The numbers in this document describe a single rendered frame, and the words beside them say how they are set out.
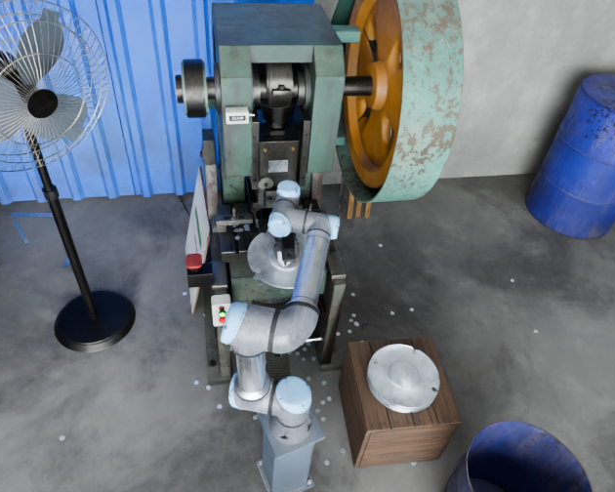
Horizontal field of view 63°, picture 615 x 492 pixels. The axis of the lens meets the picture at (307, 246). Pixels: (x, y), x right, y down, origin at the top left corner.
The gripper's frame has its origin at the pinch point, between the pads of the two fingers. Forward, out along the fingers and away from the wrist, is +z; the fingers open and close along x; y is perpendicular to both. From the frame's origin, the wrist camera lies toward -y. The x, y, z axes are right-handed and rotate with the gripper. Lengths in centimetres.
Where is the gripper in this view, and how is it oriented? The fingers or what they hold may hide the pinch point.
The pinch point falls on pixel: (284, 265)
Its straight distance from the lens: 186.3
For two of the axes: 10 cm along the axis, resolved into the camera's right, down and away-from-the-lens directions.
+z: -0.8, 7.1, 7.0
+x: -9.8, 0.8, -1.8
